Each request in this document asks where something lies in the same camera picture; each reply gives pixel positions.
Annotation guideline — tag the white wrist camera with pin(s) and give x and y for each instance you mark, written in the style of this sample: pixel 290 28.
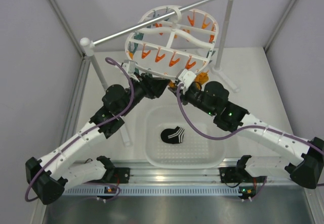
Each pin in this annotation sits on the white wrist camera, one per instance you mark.
pixel 186 77
pixel 129 67

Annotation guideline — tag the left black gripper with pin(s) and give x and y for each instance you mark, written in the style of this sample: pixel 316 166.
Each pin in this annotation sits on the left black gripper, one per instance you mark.
pixel 153 87

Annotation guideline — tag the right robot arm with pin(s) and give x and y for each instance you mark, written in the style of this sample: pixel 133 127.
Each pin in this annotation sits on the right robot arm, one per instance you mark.
pixel 299 159

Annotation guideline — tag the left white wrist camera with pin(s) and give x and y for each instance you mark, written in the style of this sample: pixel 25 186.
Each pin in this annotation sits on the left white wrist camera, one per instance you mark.
pixel 129 67

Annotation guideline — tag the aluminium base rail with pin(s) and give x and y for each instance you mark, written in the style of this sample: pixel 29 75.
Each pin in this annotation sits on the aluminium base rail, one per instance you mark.
pixel 140 178

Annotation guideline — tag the orange clothes peg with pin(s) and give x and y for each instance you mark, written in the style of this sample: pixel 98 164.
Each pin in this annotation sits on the orange clothes peg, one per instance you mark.
pixel 173 60
pixel 190 63
pixel 172 84

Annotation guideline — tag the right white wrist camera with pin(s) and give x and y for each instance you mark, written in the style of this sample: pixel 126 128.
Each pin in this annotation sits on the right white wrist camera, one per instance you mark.
pixel 186 77

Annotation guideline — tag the white drying rack stand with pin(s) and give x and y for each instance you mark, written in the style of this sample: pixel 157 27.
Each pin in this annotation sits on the white drying rack stand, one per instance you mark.
pixel 150 22

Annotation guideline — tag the white oval clip hanger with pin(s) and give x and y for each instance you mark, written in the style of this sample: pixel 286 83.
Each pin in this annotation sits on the white oval clip hanger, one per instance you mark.
pixel 191 33

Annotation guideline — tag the mustard yellow sock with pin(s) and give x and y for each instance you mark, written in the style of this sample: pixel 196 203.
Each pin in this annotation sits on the mustard yellow sock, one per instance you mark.
pixel 202 78

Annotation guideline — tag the white laundry basket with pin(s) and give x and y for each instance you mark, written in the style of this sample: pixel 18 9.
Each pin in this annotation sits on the white laundry basket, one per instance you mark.
pixel 195 152

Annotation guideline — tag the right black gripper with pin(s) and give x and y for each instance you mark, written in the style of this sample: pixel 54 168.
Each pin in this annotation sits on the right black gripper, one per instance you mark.
pixel 184 96

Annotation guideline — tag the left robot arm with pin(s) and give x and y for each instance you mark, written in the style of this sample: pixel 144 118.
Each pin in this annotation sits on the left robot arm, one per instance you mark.
pixel 53 173

